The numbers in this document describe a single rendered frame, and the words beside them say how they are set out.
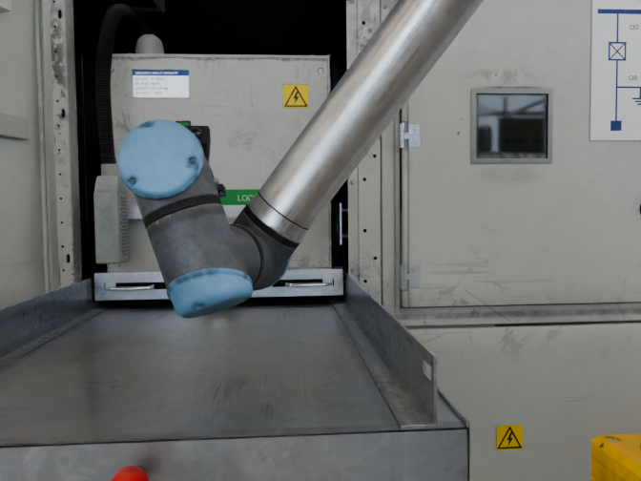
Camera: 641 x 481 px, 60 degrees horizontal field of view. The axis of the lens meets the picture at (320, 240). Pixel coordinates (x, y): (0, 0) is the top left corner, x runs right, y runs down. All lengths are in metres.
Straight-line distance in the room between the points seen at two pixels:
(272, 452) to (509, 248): 0.84
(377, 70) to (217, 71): 0.62
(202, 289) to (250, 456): 0.18
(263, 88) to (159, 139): 0.65
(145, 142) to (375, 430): 0.38
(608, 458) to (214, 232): 0.42
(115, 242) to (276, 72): 0.50
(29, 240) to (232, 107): 0.50
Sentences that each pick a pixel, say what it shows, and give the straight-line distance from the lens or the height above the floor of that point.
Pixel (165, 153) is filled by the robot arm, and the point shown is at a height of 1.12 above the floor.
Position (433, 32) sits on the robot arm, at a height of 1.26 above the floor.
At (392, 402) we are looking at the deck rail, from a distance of 0.61.
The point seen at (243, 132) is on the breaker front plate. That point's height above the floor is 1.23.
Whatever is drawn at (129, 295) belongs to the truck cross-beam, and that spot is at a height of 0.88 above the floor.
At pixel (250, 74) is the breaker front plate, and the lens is 1.27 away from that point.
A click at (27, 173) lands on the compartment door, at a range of 1.26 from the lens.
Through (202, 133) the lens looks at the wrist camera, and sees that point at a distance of 0.87.
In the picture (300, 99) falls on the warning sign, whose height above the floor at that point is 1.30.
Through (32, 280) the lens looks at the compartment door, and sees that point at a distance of 1.27.
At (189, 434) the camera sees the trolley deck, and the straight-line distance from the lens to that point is 0.56.
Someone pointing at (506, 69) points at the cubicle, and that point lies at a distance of 1.30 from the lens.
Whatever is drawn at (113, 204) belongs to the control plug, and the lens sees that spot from 1.16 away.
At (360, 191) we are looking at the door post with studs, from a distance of 1.20.
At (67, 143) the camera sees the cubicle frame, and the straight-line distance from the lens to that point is 1.27.
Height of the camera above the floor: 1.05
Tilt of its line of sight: 3 degrees down
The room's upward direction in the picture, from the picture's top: 1 degrees counter-clockwise
